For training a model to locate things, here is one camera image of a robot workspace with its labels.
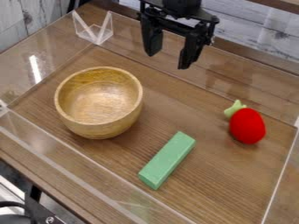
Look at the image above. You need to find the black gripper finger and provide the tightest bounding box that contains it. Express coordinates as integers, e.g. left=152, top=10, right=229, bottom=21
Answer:
left=178, top=26, right=207, bottom=69
left=140, top=14, right=164, bottom=57

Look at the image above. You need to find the clear acrylic corner bracket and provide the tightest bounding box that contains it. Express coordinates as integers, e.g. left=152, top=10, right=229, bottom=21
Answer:
left=71, top=11, right=114, bottom=46

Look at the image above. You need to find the black table leg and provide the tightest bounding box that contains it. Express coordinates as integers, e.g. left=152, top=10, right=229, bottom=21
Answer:
left=30, top=185, right=43, bottom=201

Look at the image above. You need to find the wooden bowl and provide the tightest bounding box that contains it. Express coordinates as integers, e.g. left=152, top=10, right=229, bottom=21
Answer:
left=54, top=66, right=144, bottom=139

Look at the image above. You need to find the green rectangular block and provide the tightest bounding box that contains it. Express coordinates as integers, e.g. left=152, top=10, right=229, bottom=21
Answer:
left=138, top=131, right=196, bottom=190

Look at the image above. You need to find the clear acrylic tray wall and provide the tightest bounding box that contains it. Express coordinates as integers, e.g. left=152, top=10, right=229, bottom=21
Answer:
left=0, top=101, right=195, bottom=224

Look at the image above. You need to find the black cable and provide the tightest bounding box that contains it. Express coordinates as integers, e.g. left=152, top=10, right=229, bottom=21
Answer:
left=0, top=195, right=68, bottom=224

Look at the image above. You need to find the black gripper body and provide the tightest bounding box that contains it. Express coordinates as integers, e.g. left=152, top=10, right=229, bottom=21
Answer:
left=139, top=0, right=221, bottom=46

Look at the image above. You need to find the red plush strawberry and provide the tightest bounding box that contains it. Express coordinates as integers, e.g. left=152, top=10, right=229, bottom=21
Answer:
left=225, top=100, right=267, bottom=144

